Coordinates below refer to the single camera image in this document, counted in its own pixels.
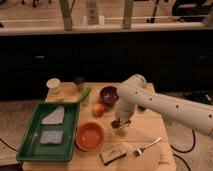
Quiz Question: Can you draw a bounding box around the red-orange bowl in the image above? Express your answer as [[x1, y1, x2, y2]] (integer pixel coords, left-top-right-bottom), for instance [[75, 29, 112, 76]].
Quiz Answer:
[[75, 122, 104, 152]]

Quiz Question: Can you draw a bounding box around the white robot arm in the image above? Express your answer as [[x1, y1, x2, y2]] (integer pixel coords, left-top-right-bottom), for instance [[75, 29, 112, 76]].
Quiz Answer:
[[115, 74, 213, 139]]

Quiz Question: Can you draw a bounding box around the red-yellow apple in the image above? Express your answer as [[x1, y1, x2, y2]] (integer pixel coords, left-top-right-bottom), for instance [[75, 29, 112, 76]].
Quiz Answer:
[[93, 103, 105, 117]]

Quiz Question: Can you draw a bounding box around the dark purple bowl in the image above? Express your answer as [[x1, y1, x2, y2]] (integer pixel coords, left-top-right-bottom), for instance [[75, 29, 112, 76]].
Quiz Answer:
[[100, 86, 119, 107]]

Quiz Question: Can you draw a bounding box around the blue rectangular sponge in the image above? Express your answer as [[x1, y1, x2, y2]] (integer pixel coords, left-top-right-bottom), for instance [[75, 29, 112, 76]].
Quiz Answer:
[[40, 130, 63, 144]]

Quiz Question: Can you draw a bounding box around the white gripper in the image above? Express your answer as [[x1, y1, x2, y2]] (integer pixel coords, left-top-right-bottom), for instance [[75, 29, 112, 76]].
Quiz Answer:
[[115, 99, 135, 132]]

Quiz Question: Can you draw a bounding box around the black cabinet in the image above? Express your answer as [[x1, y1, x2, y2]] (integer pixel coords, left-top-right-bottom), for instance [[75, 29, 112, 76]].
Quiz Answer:
[[0, 30, 213, 100]]

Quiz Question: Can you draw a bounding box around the silver fork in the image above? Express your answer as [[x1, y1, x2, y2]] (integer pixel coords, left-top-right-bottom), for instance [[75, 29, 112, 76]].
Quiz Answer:
[[133, 137, 162, 157]]

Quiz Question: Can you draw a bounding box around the white remote-like device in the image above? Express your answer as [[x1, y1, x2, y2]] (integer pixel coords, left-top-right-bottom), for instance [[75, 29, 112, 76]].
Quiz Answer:
[[86, 0, 99, 25]]

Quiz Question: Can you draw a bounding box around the green vegetable stalk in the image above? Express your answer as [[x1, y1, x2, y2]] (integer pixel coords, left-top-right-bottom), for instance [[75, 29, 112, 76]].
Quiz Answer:
[[78, 87, 91, 103]]

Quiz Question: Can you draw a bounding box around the green plastic tray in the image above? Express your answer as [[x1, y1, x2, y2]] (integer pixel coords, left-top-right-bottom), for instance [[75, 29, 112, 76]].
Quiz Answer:
[[16, 102, 80, 162]]

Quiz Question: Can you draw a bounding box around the dark lidded spice jar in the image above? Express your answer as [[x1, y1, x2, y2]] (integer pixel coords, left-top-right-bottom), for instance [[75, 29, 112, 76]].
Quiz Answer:
[[74, 77, 85, 92]]

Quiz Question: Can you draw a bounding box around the wooden block brush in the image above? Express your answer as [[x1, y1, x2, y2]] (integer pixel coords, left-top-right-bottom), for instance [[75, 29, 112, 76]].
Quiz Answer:
[[99, 144, 127, 166]]

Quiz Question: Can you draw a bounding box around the black floor cable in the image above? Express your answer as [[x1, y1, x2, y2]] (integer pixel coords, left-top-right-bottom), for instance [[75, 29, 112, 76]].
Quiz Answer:
[[169, 129, 198, 171]]

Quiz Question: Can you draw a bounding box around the dark grape bunch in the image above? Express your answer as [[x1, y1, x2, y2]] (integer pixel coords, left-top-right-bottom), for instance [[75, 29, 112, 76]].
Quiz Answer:
[[111, 120, 129, 129]]

